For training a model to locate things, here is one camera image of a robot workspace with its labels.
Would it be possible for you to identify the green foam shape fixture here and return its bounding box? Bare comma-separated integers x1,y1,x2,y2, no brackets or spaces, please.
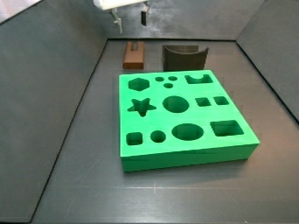
119,70,259,172

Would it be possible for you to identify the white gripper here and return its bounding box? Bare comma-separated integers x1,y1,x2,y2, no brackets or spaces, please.
94,0,150,34

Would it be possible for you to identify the dark grey curved stand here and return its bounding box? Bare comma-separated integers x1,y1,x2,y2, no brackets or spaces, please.
163,45,210,72

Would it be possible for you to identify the brown square-circle object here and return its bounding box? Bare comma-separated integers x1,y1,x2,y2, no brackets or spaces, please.
123,41,146,69

